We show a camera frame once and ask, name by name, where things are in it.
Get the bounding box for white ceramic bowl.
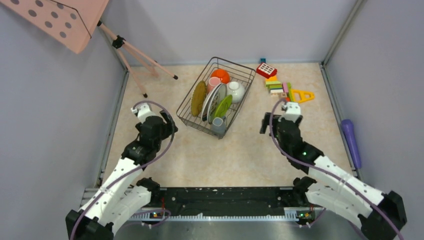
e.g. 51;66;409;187
226;81;246;104

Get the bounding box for purple cable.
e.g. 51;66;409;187
69;100;175;240
268;97;406;240

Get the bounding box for grey wire dish rack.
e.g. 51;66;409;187
176;56;256;139

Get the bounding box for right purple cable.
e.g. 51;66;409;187
268;97;406;240

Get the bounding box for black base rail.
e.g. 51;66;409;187
130;186;322;226

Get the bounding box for white plate green red rim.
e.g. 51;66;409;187
200;83;222;122

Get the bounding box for yellow toy triangle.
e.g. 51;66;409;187
290;89;315;104

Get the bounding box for pink tripod stand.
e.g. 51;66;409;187
97;20;179;98

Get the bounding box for white cup pink handle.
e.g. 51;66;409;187
206;76;221;93

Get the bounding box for stack of coloured blocks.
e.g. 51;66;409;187
264;75;294;102

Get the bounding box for red toy block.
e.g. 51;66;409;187
256;62;278;79

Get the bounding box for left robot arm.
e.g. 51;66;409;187
65;100;178;240

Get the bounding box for small grey mug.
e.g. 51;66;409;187
211;116;226;138

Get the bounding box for pink perforated board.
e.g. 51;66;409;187
0;0;109;54

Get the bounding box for white plate red characters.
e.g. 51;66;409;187
207;83;227;124

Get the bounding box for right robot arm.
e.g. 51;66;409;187
259;100;407;240

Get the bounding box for woven bamboo tray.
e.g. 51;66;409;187
190;81;207;117

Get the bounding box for orange bowl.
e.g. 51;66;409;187
210;68;231;84

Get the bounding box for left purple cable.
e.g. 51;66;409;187
69;100;175;240

